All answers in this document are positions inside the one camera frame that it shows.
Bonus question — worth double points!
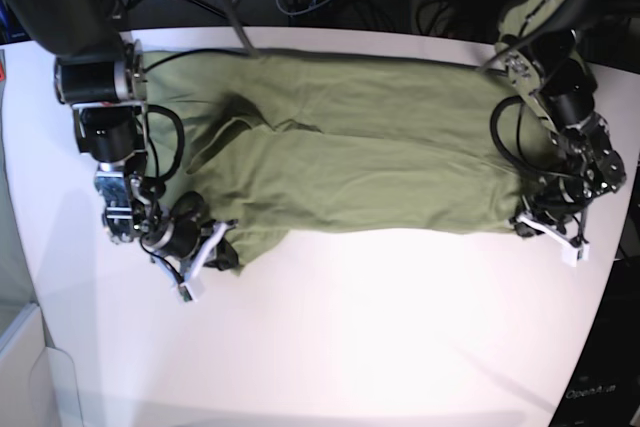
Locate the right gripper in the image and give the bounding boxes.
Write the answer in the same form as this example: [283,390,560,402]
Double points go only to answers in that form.
[142,194,239,280]

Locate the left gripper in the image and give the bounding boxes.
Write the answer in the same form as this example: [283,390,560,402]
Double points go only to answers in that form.
[512,186,593,247]

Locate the green T-shirt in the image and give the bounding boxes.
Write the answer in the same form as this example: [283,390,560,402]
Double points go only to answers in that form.
[130,46,566,278]

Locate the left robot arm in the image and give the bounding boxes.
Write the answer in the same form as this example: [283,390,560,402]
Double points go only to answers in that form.
[480,0,626,256]

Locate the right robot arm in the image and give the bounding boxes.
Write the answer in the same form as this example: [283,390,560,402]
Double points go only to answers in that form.
[3,0,239,283]

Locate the black tripod leg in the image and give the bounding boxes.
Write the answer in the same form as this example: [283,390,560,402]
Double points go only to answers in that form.
[220,0,259,58]

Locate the white bin at left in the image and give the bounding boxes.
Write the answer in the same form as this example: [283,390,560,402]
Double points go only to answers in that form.
[1,303,84,426]

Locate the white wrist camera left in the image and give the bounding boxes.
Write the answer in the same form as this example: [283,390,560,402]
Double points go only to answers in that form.
[561,241,591,268]

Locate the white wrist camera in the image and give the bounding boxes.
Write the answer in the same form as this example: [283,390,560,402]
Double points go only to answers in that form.
[174,278,205,303]
[561,241,591,268]

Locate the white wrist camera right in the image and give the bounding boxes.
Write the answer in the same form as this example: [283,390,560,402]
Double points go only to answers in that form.
[174,278,205,303]

